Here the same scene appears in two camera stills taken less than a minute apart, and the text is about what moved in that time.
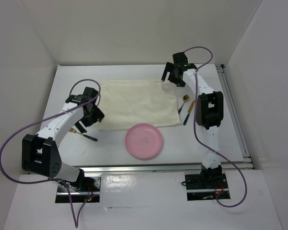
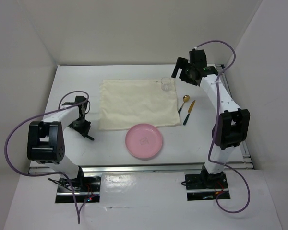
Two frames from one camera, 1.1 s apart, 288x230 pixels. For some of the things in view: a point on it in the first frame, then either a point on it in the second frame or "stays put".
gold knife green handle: [189, 112] stays put
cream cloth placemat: [126, 102] stays put
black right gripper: [169, 66] -> [182, 63]
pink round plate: [143, 141] stays put
